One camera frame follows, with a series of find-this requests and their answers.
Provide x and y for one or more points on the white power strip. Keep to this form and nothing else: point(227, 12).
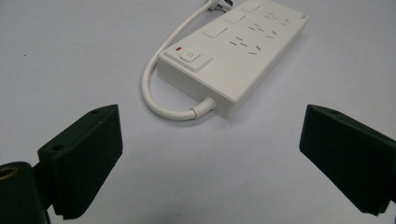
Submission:
point(236, 59)

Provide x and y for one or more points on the white power plug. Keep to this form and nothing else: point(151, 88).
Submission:
point(219, 4)

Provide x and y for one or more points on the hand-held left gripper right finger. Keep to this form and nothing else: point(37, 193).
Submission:
point(351, 158)

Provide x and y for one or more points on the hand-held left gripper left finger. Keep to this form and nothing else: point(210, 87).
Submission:
point(84, 158)

